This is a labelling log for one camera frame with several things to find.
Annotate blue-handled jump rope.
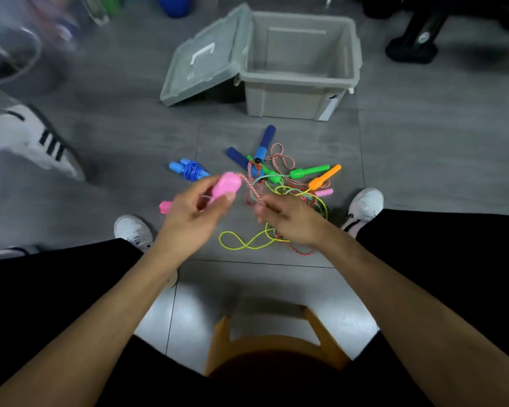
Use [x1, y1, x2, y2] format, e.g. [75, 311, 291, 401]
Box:
[169, 158, 211, 183]

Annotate white left shoe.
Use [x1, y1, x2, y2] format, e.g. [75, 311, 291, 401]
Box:
[113, 214, 179, 289]

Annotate person's right leg black trousers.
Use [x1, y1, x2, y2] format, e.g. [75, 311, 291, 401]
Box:
[343, 209, 509, 407]

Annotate grey metal bowl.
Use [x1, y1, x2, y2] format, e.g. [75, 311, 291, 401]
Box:
[0, 25, 67, 96]

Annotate person's left hand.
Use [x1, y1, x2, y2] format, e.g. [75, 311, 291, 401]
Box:
[154, 175, 243, 267]

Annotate black dumbbell rack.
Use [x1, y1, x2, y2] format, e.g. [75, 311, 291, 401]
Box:
[360, 0, 509, 65]

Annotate grey-green box lid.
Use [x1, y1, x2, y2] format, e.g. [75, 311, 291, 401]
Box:
[159, 2, 254, 107]

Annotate person's right forearm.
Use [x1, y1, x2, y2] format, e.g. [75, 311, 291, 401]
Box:
[318, 231, 509, 407]

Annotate person's left forearm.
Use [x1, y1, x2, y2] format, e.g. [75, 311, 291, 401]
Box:
[0, 245, 183, 407]

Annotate person's left leg black trousers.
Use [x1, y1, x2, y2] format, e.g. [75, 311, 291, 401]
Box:
[0, 238, 213, 407]

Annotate person's right hand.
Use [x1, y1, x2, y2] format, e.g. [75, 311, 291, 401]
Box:
[254, 193, 330, 249]

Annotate pile of colourful jump ropes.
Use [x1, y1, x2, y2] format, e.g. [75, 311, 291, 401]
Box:
[218, 124, 342, 256]

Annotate wooden stool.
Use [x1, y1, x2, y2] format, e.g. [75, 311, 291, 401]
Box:
[204, 307, 352, 378]

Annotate pink-handled red-white braided rope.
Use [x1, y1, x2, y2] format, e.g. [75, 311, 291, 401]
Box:
[208, 142, 335, 208]

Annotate grey plastic storage box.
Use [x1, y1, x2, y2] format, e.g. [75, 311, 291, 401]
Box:
[239, 11, 364, 122]

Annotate white right shoe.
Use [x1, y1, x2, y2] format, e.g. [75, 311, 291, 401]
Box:
[340, 188, 385, 239]

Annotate person's leg black trousers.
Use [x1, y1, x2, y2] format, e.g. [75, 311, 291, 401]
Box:
[343, 209, 509, 407]
[0, 238, 213, 407]

